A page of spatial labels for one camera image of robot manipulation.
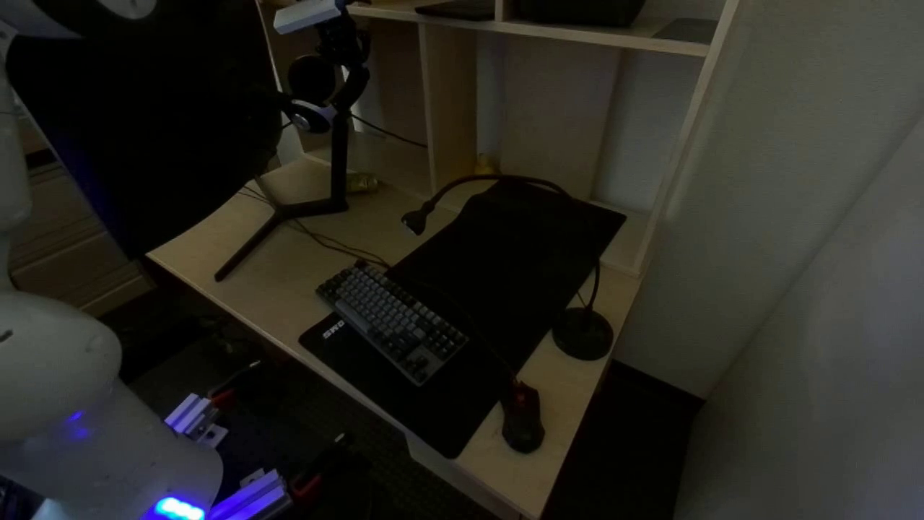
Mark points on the black zip case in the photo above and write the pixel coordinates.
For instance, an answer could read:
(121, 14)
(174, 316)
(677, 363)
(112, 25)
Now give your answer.
(579, 10)

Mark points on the black desk mat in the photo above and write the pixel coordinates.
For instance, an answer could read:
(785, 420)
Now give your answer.
(519, 251)

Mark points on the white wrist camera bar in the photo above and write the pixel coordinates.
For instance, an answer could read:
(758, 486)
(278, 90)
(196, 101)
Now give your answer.
(306, 14)

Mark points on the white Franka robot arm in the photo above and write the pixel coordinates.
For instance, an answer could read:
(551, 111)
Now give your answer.
(57, 385)

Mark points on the light wooden shelf unit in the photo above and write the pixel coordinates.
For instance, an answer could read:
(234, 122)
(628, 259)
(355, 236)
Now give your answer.
(557, 105)

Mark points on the black computer mouse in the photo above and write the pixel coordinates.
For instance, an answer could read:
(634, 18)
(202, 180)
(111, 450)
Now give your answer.
(522, 423)

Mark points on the grey mechanical keyboard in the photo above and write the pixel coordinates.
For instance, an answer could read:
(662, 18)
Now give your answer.
(394, 322)

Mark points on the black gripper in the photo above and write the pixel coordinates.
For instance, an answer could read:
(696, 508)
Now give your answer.
(340, 38)

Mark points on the black perforated breadboard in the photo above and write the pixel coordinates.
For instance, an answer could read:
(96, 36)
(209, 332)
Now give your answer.
(288, 405)

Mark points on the black gooseneck desk lamp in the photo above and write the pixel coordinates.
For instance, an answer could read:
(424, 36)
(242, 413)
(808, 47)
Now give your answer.
(580, 336)

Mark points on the orange black bar clamp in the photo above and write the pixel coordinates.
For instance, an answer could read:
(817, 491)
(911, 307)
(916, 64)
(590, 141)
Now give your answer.
(320, 465)
(234, 376)

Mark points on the flat black device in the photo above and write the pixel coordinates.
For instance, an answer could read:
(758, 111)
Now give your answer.
(457, 10)

